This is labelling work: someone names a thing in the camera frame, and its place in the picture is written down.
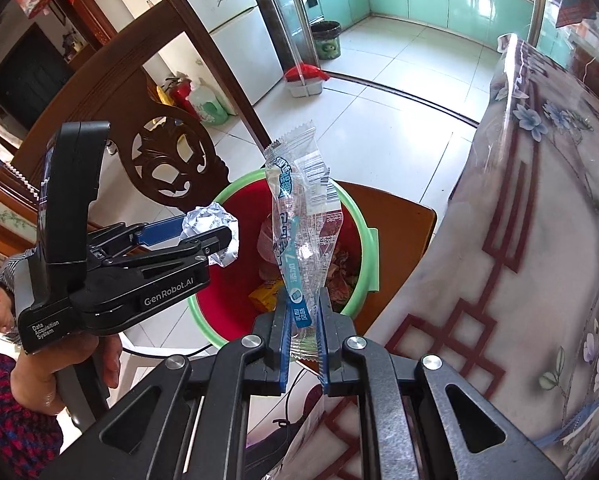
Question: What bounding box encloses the white refrigerator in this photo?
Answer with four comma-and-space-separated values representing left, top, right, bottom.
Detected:
104, 0, 285, 116

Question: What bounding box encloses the red bucket with green rim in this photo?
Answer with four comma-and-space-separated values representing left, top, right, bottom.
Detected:
186, 167, 382, 350

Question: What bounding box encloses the person's left hand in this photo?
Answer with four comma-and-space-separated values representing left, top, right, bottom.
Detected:
11, 333, 122, 416

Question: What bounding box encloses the red mop with white bucket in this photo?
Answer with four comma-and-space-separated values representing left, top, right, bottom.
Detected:
258, 0, 329, 98

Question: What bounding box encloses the silver foil wrapper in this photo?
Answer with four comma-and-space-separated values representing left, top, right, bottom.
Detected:
179, 202, 240, 268

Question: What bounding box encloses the orange snack bag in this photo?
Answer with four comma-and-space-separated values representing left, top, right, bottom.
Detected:
248, 278, 284, 313

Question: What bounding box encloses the green detergent bottle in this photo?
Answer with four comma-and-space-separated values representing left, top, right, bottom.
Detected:
188, 80, 229, 126

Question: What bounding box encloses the dark wooden chair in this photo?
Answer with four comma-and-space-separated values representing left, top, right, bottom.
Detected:
13, 0, 436, 346

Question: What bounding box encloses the floral plastic tablecloth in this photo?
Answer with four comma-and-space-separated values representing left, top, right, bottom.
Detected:
238, 31, 599, 480

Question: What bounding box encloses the dark kitchen trash bin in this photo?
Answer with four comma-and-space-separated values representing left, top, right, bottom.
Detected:
310, 20, 342, 61

